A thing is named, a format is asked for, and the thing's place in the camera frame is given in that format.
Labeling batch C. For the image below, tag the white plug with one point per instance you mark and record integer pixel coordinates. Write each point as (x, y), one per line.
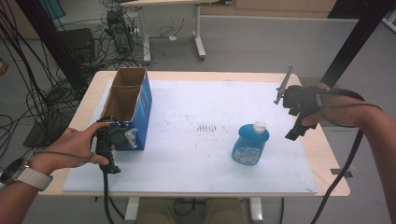
(172, 38)

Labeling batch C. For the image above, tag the black metal stand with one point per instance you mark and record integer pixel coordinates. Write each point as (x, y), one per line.
(53, 40)
(358, 34)

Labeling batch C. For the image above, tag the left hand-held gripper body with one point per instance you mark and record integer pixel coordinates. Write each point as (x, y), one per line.
(120, 137)

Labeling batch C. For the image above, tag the blue cardboard box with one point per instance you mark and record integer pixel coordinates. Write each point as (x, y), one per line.
(141, 105)

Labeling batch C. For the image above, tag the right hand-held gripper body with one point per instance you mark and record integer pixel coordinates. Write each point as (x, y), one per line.
(303, 99)

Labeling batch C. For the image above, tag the black tape piece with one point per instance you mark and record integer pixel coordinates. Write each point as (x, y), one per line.
(336, 171)

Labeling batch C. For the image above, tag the small brown box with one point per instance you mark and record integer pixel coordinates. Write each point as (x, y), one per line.
(3, 66)

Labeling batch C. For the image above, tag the person's leg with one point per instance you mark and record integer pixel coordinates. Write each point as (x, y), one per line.
(224, 213)
(158, 213)

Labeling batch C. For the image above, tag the black case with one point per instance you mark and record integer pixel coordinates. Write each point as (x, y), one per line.
(77, 43)

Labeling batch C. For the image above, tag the person's left hand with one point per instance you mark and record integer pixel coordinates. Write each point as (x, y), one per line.
(71, 146)

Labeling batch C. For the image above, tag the black floor mat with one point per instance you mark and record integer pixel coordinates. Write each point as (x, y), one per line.
(40, 137)

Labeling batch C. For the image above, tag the person's right hand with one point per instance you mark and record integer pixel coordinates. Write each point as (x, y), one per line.
(342, 112)

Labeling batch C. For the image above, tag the black computer tower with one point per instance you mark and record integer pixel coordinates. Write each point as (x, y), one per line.
(120, 31)

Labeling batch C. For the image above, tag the blue bottle with white cap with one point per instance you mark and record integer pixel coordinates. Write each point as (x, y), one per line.
(249, 140)

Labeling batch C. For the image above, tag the white table leg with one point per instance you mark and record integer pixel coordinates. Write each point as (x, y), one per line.
(132, 211)
(256, 211)

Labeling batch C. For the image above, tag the person's right leg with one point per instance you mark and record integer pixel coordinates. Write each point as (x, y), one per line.
(224, 213)

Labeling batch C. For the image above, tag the wooden desk with white legs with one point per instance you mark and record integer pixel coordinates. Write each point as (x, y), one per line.
(146, 37)

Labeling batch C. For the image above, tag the teal panel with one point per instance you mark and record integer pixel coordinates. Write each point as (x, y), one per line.
(53, 7)

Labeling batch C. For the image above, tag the person's left leg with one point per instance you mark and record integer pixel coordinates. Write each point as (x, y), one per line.
(158, 213)

